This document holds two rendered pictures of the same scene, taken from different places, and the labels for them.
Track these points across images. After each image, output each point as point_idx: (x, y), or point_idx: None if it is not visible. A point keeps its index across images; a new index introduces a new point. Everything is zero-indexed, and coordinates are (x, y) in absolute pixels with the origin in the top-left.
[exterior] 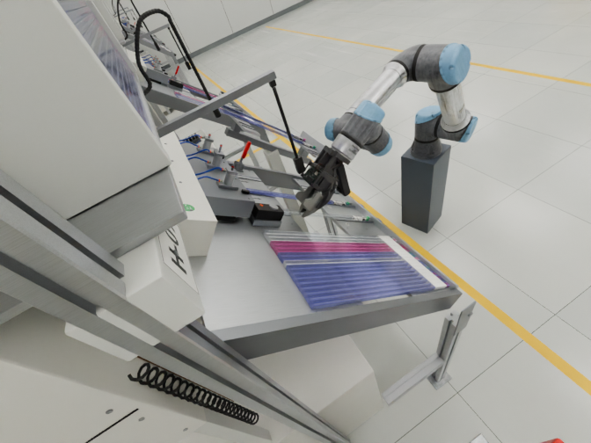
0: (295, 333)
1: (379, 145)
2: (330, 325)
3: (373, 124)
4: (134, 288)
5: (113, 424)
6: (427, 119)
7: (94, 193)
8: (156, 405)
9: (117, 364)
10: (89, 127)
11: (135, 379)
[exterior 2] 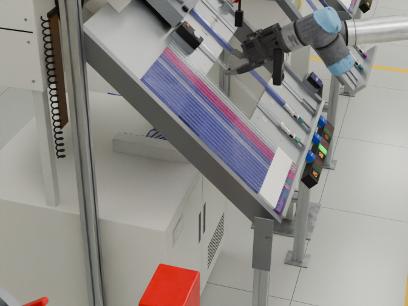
0: (117, 72)
1: (326, 57)
2: (139, 93)
3: (318, 28)
4: None
5: (20, 30)
6: None
7: None
8: (37, 41)
9: (42, 8)
10: None
11: (42, 19)
